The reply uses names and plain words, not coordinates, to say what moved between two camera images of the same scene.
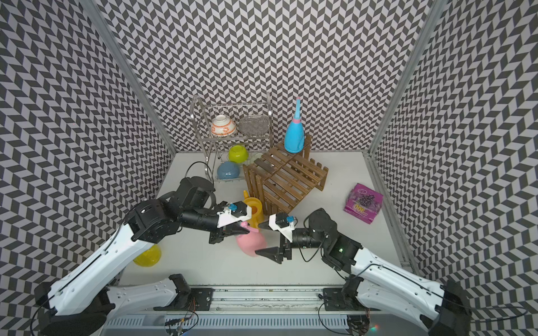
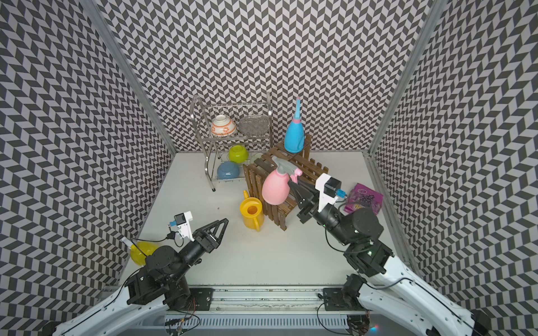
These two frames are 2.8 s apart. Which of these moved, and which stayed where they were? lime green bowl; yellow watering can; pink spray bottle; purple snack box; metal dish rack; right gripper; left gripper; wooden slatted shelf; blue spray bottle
Moved: left gripper; pink spray bottle; right gripper
Stayed: yellow watering can; blue spray bottle; lime green bowl; metal dish rack; purple snack box; wooden slatted shelf
